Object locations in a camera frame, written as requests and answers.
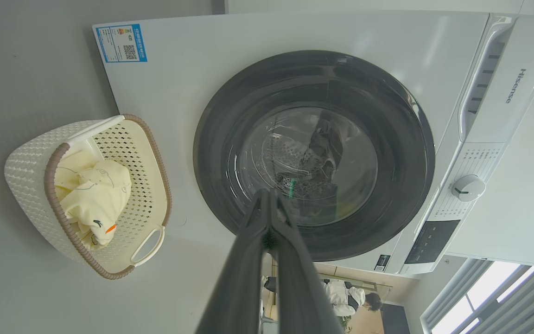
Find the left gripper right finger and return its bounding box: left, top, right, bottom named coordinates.
left=269, top=188, right=344, bottom=334

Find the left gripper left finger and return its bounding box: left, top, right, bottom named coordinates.
left=196, top=189, right=270, bottom=334

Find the glass washing machine door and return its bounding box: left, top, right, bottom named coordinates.
left=193, top=50, right=436, bottom=262

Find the cream garment with carrot print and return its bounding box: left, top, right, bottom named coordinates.
left=54, top=149, right=132, bottom=251

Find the perforated steel washer drum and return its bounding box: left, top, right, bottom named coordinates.
left=262, top=116, right=356, bottom=218

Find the black washing machine control panel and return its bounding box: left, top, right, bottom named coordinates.
left=405, top=220, right=461, bottom=265

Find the white front-load washing machine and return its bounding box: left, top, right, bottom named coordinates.
left=92, top=10, right=534, bottom=279

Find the person in white jacket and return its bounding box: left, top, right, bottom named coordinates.
left=324, top=278, right=383, bottom=318

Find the white program dial knob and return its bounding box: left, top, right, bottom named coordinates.
left=451, top=174, right=486, bottom=202

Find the cream perforated laundry basket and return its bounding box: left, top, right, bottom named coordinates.
left=4, top=114, right=173, bottom=280

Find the blue energy label sticker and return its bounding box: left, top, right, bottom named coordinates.
left=95, top=24, right=148, bottom=64

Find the white detergent drawer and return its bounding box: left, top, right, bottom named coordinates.
left=457, top=14, right=534, bottom=144

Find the window with grey frame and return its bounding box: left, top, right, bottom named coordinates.
left=420, top=260, right=534, bottom=334

